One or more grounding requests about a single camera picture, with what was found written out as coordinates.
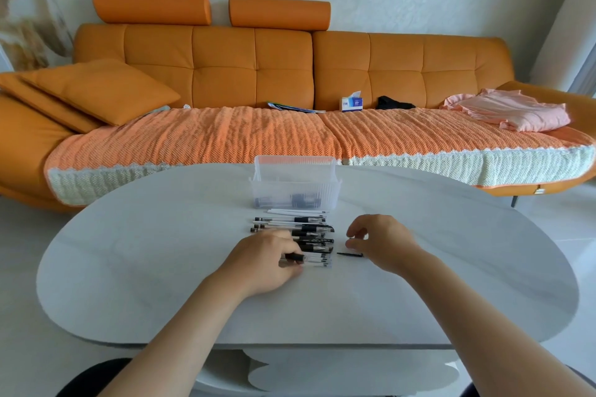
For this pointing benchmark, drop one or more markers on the person's right hand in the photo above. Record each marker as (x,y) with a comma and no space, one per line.
(389,245)

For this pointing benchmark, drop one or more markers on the person's left hand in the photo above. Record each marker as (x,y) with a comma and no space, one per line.
(258,264)

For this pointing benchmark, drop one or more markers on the person's left thumb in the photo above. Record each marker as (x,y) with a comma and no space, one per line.
(291,272)

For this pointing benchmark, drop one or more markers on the person's right thumb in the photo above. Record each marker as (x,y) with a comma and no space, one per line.
(356,244)

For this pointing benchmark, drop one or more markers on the clear-barrel black-cap pen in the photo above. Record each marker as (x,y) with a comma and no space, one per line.
(314,260)

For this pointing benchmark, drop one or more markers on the person's right forearm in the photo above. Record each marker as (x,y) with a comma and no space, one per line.
(475,331)

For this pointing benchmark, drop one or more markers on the person's left forearm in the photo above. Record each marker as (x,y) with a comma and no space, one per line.
(186,341)

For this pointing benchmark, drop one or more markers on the thin black pen refill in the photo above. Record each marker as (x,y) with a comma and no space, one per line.
(349,254)

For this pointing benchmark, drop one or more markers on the row of black gel pens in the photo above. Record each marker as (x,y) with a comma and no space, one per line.
(307,230)

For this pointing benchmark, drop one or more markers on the clear plastic storage box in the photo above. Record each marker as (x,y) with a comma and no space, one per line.
(295,180)

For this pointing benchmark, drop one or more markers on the white table base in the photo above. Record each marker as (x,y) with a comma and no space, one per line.
(335,371)

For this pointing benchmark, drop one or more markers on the orange knitted sofa cover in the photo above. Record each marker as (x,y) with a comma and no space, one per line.
(195,138)
(447,141)

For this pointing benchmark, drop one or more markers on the blue white tissue box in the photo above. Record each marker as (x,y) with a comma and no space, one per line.
(351,103)

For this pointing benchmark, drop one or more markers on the black cloth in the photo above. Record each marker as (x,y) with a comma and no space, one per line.
(393,103)

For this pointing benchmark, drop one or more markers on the blue booklet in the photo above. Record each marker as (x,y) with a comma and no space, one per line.
(291,107)

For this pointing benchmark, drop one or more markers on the orange leather sofa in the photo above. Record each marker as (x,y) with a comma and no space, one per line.
(284,66)

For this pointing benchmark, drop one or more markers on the pink garment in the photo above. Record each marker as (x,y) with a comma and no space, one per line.
(512,110)

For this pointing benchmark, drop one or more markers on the white fabric piece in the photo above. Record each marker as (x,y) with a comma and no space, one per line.
(163,109)

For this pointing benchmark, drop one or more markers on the person's left leg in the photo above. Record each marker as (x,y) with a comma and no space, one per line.
(88,380)

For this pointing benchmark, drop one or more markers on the short orange bolster headrest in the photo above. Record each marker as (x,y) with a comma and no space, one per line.
(279,13)

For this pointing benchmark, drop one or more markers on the orange square cushion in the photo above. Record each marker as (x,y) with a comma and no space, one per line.
(44,103)
(100,90)

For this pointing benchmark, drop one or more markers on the grey curtain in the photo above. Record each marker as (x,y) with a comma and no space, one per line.
(584,73)

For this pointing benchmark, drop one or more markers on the long orange bolster headrest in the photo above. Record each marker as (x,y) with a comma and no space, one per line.
(151,7)

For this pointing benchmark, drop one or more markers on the abstract wall painting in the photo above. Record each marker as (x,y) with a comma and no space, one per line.
(30,6)

